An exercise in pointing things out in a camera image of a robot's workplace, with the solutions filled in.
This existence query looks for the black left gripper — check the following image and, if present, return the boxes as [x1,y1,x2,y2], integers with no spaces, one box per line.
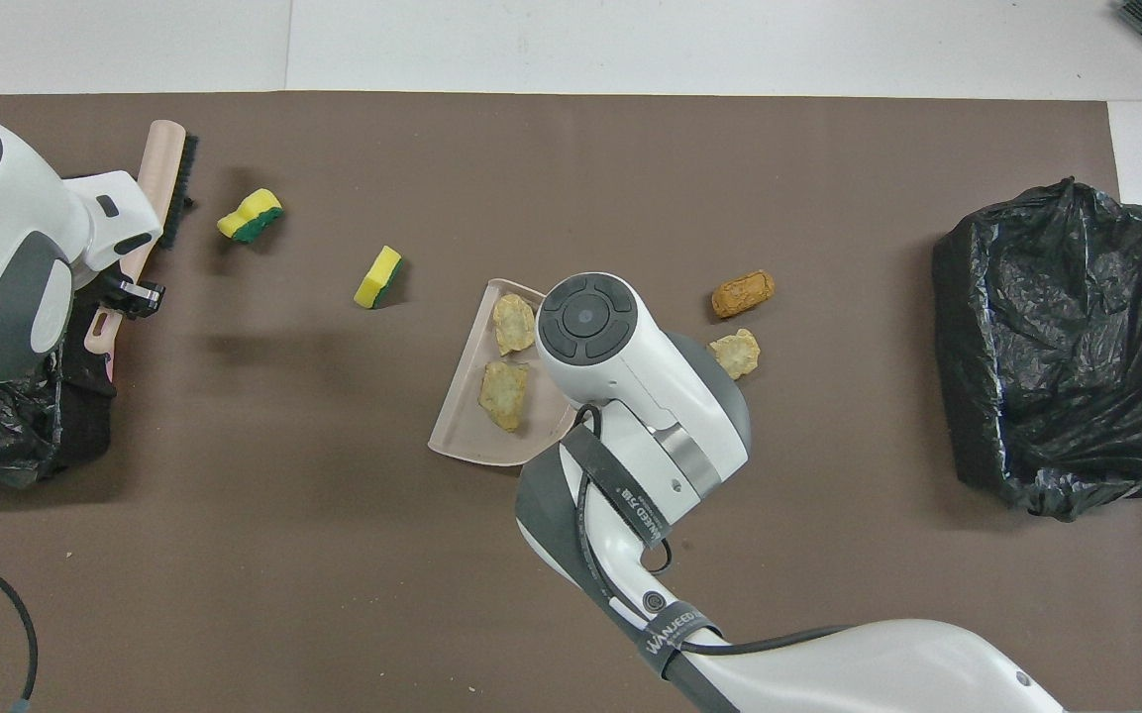
[98,272,166,321]

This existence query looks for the beige hand brush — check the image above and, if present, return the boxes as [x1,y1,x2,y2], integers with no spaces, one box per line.
[83,120,200,357]

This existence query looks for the wavy yellow green sponge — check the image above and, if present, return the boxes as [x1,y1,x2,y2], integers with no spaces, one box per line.
[216,188,285,245]

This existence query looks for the yellow green sponge block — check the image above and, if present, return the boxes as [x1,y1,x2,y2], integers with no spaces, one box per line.
[353,245,405,311]

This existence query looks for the beige plastic dustpan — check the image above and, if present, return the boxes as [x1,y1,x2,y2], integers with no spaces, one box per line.
[428,278,581,466]

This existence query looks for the round pale sponge scrap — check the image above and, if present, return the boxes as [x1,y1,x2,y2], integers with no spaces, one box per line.
[491,293,537,357]

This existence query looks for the long pale sponge scrap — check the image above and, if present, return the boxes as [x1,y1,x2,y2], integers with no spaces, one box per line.
[478,360,530,434]

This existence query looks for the jagged pale sponge scrap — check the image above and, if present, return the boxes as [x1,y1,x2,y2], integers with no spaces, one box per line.
[707,328,763,382]

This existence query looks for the brown sponge chunk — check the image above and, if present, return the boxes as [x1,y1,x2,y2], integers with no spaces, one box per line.
[710,269,778,321]

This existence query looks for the brown table mat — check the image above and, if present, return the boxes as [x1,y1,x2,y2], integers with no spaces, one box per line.
[0,92,1142,713]

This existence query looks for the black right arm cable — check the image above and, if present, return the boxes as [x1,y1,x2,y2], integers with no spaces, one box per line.
[575,401,849,660]

